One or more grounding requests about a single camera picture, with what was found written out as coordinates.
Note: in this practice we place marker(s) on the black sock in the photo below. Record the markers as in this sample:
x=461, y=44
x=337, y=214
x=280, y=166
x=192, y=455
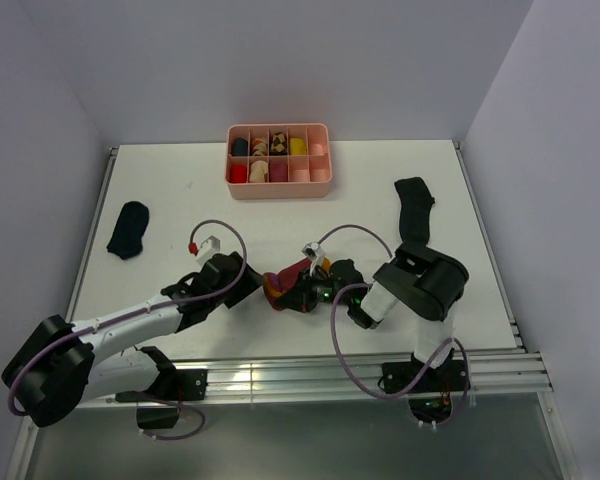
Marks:
x=416, y=203

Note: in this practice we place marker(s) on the brown checkered rolled sock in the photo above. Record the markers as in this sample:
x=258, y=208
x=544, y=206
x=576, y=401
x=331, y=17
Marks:
x=278, y=144

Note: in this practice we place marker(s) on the dark navy ankle sock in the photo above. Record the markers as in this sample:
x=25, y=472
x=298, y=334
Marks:
x=131, y=224

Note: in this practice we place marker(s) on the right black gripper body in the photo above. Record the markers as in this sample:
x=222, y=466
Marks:
x=315, y=290

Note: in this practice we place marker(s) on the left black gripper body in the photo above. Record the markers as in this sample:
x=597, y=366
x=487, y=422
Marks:
x=229, y=296

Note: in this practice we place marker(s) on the brown cream patterned rolled sock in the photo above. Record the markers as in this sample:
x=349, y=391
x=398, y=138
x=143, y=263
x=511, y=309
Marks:
x=259, y=146

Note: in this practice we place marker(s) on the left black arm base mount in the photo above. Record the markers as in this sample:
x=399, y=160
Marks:
x=168, y=400

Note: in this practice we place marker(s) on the beige patterned rolled sock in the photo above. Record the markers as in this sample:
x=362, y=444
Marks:
x=258, y=171

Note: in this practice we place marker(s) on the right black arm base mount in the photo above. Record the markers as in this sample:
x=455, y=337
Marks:
x=439, y=383

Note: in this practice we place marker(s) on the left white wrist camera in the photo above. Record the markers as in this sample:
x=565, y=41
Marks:
x=205, y=250

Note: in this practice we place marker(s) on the red rolled sock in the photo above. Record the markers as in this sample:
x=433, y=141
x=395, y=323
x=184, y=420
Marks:
x=238, y=174

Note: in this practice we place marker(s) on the maroon purple striped sock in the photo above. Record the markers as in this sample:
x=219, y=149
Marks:
x=275, y=285

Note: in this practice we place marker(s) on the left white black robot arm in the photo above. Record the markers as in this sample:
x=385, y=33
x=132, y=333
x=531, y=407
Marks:
x=63, y=364

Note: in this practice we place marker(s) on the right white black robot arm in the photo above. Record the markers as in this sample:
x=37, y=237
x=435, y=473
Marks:
x=426, y=281

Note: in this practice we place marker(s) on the pink divided organizer box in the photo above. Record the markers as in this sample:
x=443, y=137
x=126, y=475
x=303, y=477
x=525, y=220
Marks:
x=309, y=176

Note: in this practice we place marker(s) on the yellow rolled sock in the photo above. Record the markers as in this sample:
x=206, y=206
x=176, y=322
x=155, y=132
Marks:
x=297, y=146

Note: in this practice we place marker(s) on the dark navy rolled sock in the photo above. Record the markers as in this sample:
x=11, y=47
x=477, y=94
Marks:
x=240, y=147

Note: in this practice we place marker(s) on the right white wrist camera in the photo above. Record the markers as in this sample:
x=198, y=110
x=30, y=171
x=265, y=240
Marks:
x=314, y=252

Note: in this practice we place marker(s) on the maroon rolled sock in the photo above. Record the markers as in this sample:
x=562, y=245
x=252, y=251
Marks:
x=278, y=172

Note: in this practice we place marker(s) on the aluminium frame rail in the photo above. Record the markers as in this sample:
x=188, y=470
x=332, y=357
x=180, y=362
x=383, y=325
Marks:
x=309, y=379

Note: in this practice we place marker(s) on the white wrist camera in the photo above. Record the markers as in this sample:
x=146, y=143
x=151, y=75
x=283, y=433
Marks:
x=205, y=250
x=314, y=252

